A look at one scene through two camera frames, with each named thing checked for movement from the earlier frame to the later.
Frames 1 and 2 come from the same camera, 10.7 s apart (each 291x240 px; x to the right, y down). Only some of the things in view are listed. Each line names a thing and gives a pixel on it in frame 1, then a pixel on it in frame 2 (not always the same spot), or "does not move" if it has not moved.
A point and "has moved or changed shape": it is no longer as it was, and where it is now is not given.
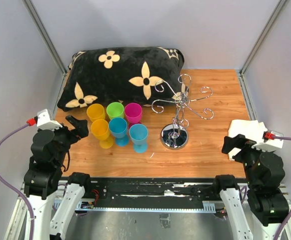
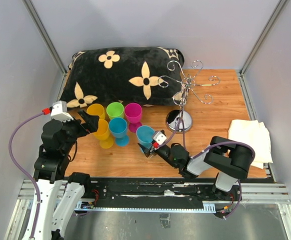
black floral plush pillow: [150, 75] does not move
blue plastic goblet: [118, 127] does not move
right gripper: [238, 140] -> [146, 150]
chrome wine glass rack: [174, 135] -> [180, 120]
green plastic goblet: [115, 109] does not move
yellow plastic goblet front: [100, 130] does not move
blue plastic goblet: [138, 134] has moved or changed shape
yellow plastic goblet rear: [95, 111] does not move
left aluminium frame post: [46, 35] does not move
